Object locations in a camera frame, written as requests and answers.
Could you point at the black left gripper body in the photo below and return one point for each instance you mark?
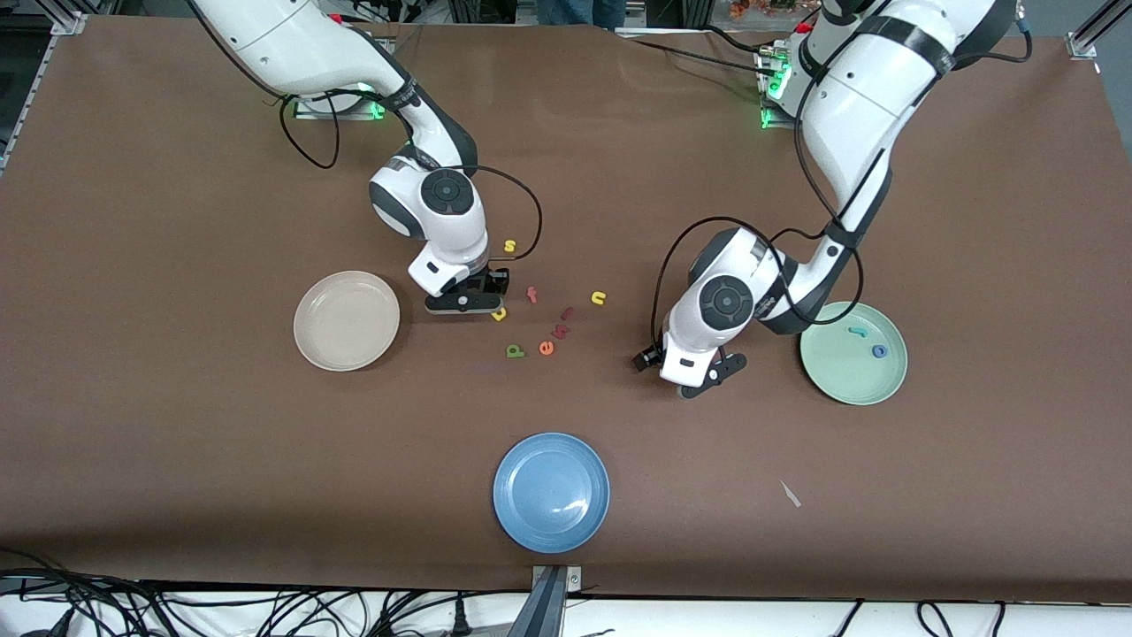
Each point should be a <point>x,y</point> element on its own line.
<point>648,357</point>

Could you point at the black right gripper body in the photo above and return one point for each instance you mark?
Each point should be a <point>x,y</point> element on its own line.
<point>489,281</point>

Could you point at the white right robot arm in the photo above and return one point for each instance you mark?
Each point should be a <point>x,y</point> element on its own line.
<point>283,44</point>

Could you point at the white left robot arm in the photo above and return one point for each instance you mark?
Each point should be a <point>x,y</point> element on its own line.
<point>858,106</point>

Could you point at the beige plate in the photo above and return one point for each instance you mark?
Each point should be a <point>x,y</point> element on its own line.
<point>346,320</point>

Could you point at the blue plate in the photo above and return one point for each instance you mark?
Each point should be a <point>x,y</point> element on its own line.
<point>551,493</point>

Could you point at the white paper scrap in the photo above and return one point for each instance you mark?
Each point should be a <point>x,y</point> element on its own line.
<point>790,494</point>

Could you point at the light green plate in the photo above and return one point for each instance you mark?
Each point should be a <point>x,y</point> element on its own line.
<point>853,372</point>

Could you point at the person in blue jeans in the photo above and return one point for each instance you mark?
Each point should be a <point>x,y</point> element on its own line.
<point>579,11</point>

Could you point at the black power plug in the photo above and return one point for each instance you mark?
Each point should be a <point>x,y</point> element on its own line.
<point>460,619</point>

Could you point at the orange floral decoration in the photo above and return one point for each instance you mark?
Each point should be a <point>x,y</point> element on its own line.
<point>761,7</point>

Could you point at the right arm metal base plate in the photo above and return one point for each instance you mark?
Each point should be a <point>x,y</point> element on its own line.
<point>349,112</point>

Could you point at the grey metal camera bracket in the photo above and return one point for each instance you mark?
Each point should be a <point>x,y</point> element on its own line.
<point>550,602</point>

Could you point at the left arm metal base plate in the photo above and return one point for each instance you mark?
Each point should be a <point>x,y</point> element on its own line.
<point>771,120</point>

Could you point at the aluminium frame corner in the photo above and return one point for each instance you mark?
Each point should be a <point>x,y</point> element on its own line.
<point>69,22</point>
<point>1086,40</point>

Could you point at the aluminium frame rail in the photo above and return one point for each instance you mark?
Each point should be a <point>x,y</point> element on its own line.
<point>22,97</point>

